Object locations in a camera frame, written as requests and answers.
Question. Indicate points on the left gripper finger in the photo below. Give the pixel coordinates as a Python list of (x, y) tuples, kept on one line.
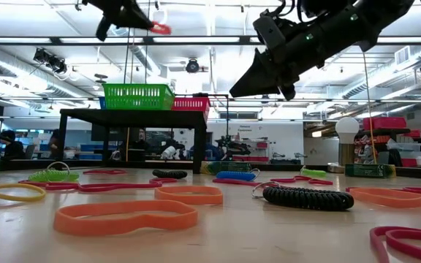
[(130, 22), (132, 9)]

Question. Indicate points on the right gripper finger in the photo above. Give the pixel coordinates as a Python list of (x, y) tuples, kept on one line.
[(261, 84), (252, 71)]

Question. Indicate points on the red plastic basket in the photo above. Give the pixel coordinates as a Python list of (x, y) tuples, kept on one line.
[(192, 104)]

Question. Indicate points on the green plastic basket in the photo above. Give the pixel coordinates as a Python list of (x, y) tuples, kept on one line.
[(137, 96)]

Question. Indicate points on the orange rubber band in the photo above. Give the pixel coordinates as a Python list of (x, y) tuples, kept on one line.
[(86, 225), (389, 201), (188, 200)]

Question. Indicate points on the yellow rubber band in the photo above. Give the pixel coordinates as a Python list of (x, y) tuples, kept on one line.
[(31, 198)]

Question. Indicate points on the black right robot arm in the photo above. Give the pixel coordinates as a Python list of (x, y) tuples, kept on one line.
[(360, 22)]

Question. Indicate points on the black background robot arm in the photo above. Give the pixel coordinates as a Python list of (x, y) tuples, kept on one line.
[(234, 148)]

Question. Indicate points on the black overhead light bar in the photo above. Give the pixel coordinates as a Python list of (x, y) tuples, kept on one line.
[(245, 40)]

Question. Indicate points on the table lamp with white bulb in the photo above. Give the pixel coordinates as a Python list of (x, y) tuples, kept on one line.
[(346, 129)]

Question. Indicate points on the black perforated metal riser shelf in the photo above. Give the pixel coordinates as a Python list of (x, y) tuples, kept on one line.
[(133, 118)]

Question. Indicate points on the red storage bins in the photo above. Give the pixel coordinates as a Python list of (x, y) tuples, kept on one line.
[(384, 123)]

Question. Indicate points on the white round background object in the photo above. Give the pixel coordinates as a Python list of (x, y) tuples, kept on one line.
[(168, 152)]

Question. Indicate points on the person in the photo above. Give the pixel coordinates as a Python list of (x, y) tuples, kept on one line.
[(54, 142), (11, 146), (140, 140)]

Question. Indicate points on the long red rubber band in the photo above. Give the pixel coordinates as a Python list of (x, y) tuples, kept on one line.
[(115, 187)]

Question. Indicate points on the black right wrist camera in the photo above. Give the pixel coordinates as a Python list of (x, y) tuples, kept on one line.
[(269, 34)]

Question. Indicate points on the black overhead camera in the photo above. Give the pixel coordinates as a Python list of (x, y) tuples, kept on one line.
[(192, 66)]

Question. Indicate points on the black ceiling camera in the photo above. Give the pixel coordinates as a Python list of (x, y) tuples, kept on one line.
[(49, 60)]

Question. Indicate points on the black table frame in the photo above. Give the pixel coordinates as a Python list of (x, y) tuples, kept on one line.
[(31, 165)]

